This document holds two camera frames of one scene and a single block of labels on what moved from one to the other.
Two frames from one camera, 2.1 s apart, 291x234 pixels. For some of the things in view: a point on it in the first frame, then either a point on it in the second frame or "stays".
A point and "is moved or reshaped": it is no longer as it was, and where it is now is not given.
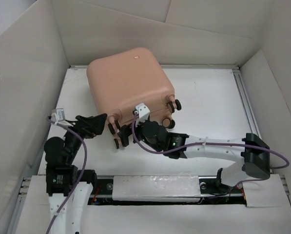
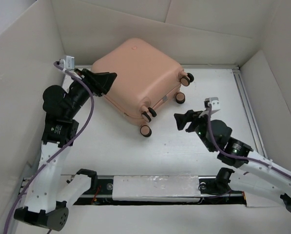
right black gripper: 126,130 to 191,115
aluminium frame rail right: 247,101 stays
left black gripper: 89,125 to 99,82
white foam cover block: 183,187 stays
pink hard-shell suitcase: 118,82 is moved or reshaped
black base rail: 101,189 stays
